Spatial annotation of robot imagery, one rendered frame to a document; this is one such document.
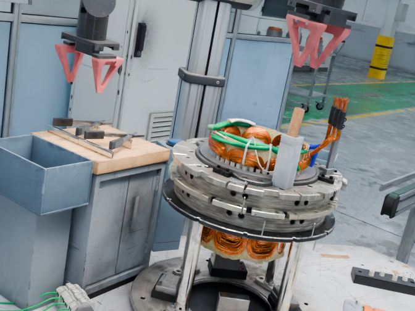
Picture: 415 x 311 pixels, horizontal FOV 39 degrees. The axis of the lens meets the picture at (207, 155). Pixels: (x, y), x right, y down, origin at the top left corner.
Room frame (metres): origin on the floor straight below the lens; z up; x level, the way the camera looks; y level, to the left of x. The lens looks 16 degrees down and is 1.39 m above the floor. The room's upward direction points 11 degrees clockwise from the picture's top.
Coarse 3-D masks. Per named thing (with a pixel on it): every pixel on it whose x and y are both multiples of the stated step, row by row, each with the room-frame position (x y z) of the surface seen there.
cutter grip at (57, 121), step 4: (56, 120) 1.12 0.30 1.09; (60, 120) 1.13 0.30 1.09; (64, 120) 1.13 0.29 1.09; (68, 120) 1.14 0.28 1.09; (72, 120) 1.14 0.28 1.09; (52, 124) 1.12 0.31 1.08; (56, 124) 1.12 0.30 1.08; (60, 124) 1.13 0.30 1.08; (64, 124) 1.13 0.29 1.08; (68, 124) 1.14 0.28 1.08
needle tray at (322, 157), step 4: (320, 152) 1.41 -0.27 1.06; (324, 152) 1.40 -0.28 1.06; (328, 152) 1.40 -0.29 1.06; (320, 156) 1.41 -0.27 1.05; (324, 156) 1.40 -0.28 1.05; (328, 156) 1.40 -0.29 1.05; (336, 156) 1.36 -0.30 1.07; (316, 160) 1.31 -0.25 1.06; (320, 160) 1.30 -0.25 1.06; (324, 160) 1.30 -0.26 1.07; (336, 160) 1.37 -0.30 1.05; (324, 164) 1.30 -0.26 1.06
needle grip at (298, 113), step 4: (296, 108) 0.95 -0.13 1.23; (300, 108) 0.96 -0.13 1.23; (296, 112) 0.95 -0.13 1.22; (300, 112) 0.95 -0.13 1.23; (292, 116) 0.96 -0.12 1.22; (296, 116) 0.95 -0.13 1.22; (300, 116) 0.95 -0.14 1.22; (292, 120) 0.95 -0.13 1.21; (296, 120) 0.95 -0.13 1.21; (300, 120) 0.95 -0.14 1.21; (292, 124) 0.95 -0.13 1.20; (296, 124) 0.95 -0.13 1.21; (300, 124) 0.95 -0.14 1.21; (288, 128) 0.96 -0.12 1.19; (292, 128) 0.95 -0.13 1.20; (296, 128) 0.95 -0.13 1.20; (288, 132) 0.96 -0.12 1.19; (292, 132) 0.95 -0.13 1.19; (296, 132) 0.95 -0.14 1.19; (292, 136) 0.95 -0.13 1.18; (296, 136) 0.96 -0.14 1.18
